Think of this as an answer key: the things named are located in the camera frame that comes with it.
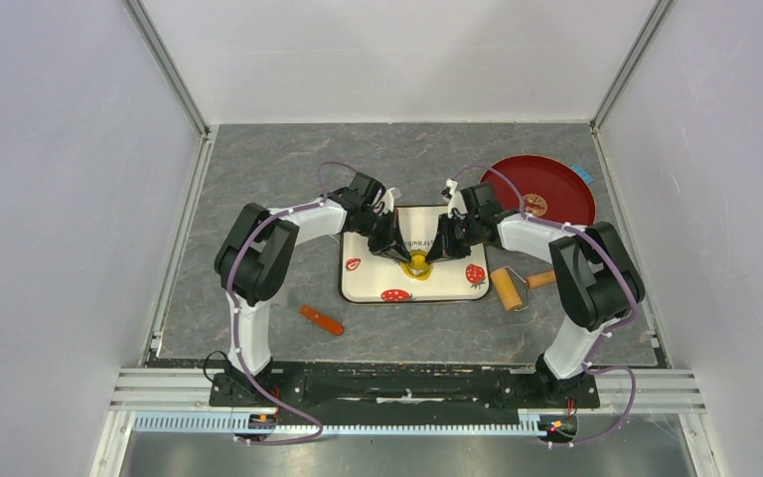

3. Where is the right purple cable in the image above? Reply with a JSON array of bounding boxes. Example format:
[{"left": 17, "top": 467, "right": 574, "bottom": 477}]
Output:
[{"left": 452, "top": 163, "right": 641, "bottom": 450}]

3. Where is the yellow dough piece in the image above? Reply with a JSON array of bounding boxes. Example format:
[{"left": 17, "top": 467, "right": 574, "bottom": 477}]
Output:
[{"left": 400, "top": 255, "right": 432, "bottom": 281}]

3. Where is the aluminium frame rail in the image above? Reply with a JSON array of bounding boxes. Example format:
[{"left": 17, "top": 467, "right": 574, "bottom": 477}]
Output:
[{"left": 110, "top": 369, "right": 706, "bottom": 437}]

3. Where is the white strawberry print tray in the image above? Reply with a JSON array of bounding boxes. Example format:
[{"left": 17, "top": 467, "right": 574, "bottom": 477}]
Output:
[{"left": 339, "top": 206, "right": 491, "bottom": 304}]

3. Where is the small blue plastic piece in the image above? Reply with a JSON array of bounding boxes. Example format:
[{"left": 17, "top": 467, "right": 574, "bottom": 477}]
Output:
[{"left": 570, "top": 164, "right": 594, "bottom": 184}]

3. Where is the round red plate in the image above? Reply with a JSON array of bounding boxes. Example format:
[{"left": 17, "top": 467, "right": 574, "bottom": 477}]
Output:
[{"left": 492, "top": 155, "right": 597, "bottom": 226}]

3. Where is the orange handled metal scraper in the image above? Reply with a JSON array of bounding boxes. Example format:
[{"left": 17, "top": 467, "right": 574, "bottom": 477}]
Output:
[{"left": 272, "top": 294, "right": 345, "bottom": 336}]

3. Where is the wooden dough roller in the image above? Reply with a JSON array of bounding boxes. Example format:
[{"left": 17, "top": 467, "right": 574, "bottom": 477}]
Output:
[{"left": 489, "top": 266, "right": 556, "bottom": 312}]

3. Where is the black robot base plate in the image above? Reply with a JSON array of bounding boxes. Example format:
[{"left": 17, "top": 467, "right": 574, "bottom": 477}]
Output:
[{"left": 199, "top": 359, "right": 600, "bottom": 427}]

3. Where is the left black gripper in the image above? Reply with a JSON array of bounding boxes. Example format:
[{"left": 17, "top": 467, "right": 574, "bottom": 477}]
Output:
[{"left": 357, "top": 211, "right": 410, "bottom": 267}]

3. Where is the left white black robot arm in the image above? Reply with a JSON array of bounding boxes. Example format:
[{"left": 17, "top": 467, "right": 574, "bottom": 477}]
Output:
[{"left": 214, "top": 172, "right": 410, "bottom": 405}]

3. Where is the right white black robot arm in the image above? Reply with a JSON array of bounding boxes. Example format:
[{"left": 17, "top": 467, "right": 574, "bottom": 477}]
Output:
[{"left": 425, "top": 180, "right": 645, "bottom": 405}]

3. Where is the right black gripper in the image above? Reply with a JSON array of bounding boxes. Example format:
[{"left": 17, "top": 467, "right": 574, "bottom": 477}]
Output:
[{"left": 428, "top": 218, "right": 479, "bottom": 268}]

